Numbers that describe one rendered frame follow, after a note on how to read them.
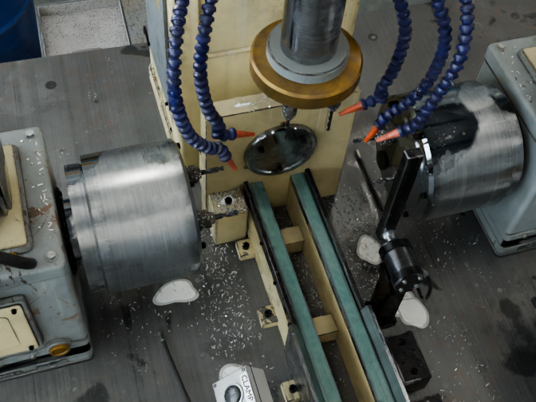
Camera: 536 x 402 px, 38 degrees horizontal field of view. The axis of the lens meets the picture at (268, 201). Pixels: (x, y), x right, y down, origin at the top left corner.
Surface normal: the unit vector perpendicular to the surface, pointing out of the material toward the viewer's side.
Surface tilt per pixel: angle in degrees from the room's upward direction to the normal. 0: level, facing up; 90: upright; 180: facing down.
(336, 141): 90
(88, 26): 0
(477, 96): 9
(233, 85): 90
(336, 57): 0
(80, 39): 0
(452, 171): 51
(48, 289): 90
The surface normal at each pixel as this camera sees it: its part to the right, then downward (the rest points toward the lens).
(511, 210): -0.95, 0.21
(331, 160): 0.29, 0.81
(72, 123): 0.07, -0.55
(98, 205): 0.16, -0.24
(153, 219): 0.23, 0.08
